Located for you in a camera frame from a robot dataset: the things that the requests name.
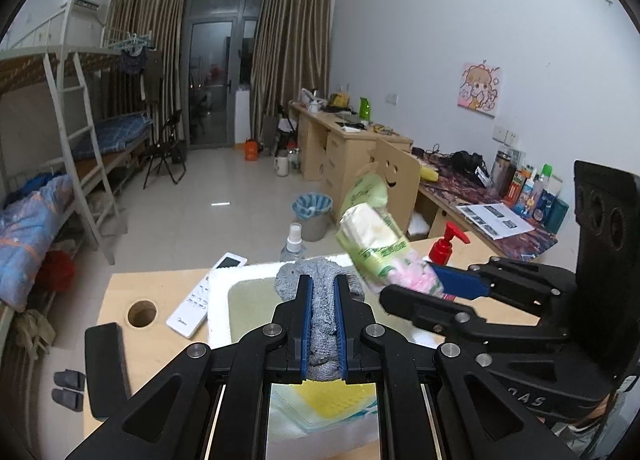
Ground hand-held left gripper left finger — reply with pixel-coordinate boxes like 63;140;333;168
65;274;316;460

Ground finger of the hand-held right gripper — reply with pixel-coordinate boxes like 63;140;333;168
430;257;581;321
379;285;571;356

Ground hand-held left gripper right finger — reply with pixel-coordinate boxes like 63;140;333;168
334;274;576;460

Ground grey knitted cloth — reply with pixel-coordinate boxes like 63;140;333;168
273;256;367;383

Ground white foam box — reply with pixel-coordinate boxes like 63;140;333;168
207;254;443;460

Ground green tissue pack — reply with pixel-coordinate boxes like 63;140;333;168
336;165;446;298

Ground yellow sponge cloth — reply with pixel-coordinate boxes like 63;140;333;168
292;382;378;418

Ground white lotion pump bottle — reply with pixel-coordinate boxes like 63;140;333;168
429;222;471;268

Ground clear spray bottle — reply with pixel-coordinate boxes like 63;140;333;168
280;222;306;263

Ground printed paper sheets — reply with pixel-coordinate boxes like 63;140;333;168
455;202;536;241

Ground teal canister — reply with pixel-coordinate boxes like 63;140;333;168
545;197;570;235

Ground desk with patterned cover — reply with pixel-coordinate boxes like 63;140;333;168
410;150;558;271

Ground grey trash bin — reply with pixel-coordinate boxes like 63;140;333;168
291;193;333;242

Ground white remote control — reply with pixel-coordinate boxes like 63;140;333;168
166;252;248;339

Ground black headphones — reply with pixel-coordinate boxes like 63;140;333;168
450;151;486;176

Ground steel thermos flask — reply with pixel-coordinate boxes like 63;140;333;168
490;150;516;188

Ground wooden smiley face chair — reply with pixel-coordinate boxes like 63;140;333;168
367;137;421;241

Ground green cap bottle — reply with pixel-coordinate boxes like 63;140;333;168
532;163;553;211

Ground long wooden desk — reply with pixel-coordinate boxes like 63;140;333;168
289;101;415;201

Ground black folding chair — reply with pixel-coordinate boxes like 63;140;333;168
143;110;187;189

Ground black slipper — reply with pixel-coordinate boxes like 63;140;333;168
51;388;83;410
52;370;86;388

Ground glass balcony door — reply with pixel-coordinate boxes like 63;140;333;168
184;0;266;148

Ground red bag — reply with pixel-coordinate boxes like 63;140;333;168
40;250;76;293

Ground blue checked mattress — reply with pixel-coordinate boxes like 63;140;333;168
70;112;153;161

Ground cream cloth bundle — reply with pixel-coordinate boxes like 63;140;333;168
14;309;56;358

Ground white bunk bed ladder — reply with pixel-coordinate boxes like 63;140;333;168
44;52;128;266

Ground brown curtain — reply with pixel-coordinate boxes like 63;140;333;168
248;0;333;141
107;0;188;141

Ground blue plaid quilt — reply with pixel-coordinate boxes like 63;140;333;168
0;175;76;311

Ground hanging dark clothes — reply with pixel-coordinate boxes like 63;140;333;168
119;47;148;76

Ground white metal bunk bed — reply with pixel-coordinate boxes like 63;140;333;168
0;5;153;341

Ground pink cartoon wall poster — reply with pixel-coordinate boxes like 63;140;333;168
456;61;502;118

